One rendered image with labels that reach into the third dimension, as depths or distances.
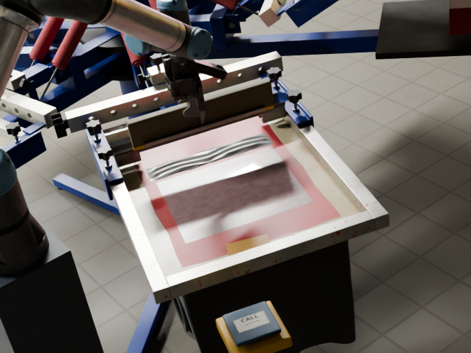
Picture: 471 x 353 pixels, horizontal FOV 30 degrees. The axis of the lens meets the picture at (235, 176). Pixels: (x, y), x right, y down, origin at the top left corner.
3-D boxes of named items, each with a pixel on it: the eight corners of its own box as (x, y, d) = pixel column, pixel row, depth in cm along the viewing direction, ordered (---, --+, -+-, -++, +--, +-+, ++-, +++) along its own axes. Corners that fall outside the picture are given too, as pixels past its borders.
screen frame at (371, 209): (390, 225, 210) (389, 213, 208) (156, 305, 199) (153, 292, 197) (273, 90, 274) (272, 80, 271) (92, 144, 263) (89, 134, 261)
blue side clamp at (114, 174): (127, 195, 239) (122, 174, 236) (110, 201, 238) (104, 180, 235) (106, 144, 264) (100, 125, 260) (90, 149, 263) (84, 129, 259)
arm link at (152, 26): (75, -44, 169) (221, 26, 209) (37, -50, 175) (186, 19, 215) (58, 14, 169) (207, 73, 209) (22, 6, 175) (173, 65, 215)
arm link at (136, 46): (151, 33, 206) (181, 14, 213) (118, 26, 213) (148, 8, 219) (158, 63, 211) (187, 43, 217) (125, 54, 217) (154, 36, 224)
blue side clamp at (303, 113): (315, 136, 250) (312, 115, 246) (299, 142, 249) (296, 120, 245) (277, 93, 274) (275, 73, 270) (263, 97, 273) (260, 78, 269)
